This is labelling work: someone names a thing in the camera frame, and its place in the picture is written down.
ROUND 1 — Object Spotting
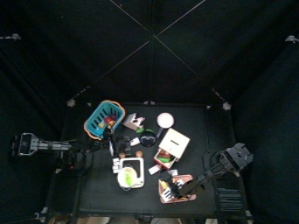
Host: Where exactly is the cow print milk carton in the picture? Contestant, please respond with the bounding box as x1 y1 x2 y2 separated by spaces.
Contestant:
123 113 146 131

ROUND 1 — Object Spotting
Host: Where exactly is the black toy bowl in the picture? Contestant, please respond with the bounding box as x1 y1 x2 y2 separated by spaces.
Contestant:
139 130 158 148

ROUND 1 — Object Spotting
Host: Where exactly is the white toy scale tray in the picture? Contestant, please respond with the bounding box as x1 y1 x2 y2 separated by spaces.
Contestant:
118 157 146 189

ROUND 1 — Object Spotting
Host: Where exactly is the light green bowl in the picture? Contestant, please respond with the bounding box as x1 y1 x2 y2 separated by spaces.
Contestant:
117 166 139 189

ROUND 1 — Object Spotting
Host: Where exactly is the red toy food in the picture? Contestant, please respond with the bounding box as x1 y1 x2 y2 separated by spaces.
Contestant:
158 150 174 159

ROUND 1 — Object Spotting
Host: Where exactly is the white striped toy piece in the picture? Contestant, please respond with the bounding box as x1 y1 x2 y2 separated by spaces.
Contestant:
162 187 177 203

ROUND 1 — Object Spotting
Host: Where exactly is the teal basket with orange rim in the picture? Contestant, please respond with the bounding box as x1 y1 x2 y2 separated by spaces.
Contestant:
83 100 127 140

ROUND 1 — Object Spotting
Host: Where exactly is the pink plastic tray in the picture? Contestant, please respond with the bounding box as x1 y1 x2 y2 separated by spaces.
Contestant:
158 174 198 204

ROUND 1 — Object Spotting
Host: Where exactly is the white rectangular block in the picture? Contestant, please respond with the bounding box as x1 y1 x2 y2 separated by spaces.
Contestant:
147 164 163 176

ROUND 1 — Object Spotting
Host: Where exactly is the wooden drawer box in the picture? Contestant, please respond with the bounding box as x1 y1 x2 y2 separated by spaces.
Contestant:
154 127 193 170

